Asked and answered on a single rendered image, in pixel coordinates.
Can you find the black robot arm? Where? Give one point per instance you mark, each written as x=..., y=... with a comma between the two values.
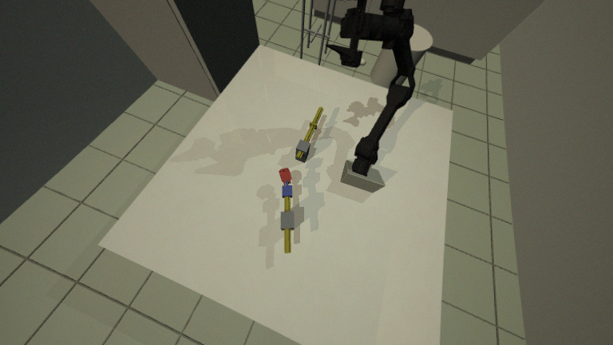
x=399, y=30

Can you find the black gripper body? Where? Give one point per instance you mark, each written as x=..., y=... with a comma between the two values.
x=366, y=26

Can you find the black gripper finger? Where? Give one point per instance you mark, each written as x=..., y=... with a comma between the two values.
x=346, y=54

